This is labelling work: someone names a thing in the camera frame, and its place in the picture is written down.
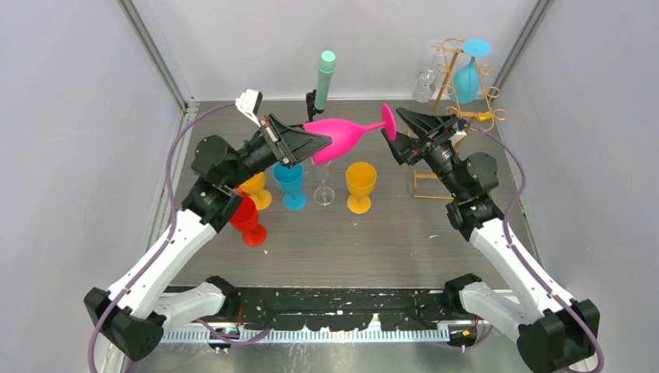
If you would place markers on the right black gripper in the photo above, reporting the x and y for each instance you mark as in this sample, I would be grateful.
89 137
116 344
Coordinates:
421 125

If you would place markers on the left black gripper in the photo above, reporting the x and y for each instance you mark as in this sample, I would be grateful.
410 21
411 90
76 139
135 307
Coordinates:
294 144

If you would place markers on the blue wine glass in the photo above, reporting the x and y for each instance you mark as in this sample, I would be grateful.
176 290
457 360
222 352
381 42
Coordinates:
290 182

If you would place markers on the magenta wine glass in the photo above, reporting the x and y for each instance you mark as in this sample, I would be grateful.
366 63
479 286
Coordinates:
345 134

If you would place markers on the clear wine glass back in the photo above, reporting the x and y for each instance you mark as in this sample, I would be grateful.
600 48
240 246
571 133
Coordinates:
425 86

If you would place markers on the clear wine glass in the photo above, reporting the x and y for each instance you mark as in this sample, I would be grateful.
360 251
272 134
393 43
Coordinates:
324 194
425 86

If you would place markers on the orange wine glass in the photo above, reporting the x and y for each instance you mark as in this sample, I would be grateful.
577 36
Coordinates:
255 188
360 178

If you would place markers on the clear wine glass front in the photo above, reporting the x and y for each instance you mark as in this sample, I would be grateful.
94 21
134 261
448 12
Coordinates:
324 194

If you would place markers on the cyan wine glass back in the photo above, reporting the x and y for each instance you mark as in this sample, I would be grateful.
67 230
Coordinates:
466 79

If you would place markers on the red wine glass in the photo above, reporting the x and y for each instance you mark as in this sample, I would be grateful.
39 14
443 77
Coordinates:
246 220

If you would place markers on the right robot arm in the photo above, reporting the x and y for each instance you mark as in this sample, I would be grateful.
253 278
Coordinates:
551 329

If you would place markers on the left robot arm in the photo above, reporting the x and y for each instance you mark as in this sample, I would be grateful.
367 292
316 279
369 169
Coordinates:
133 314

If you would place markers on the small yellow block behind rack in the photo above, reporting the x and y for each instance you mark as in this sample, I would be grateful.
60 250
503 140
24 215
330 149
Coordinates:
483 117

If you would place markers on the mint green microphone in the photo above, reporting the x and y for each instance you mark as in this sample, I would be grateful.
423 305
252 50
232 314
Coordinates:
326 67

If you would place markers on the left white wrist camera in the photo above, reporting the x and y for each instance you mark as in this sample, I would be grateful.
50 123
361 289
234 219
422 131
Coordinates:
248 104

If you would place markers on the gold wire glass rack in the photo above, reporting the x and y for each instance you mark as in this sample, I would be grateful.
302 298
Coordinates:
452 62

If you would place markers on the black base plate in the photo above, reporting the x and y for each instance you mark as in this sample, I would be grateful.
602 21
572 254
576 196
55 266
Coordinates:
340 309

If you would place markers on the aluminium frame rail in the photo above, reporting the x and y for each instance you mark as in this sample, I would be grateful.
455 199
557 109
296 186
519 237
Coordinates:
234 333

